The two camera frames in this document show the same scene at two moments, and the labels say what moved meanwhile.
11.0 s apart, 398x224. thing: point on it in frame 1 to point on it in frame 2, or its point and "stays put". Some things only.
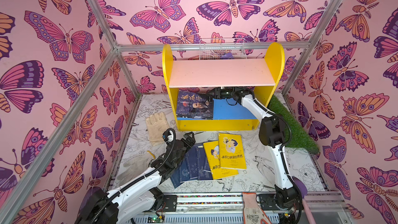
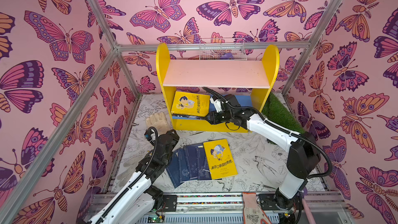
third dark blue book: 192,158 stays put
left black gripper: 182,142 to 172,139
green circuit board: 154,219 stays put
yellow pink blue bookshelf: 189,80 stays put
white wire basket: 222,49 stays put
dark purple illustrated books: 231,151 to 190,103
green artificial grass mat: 299,137 stays put
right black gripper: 216,91 to 212,117
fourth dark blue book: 203,171 stays put
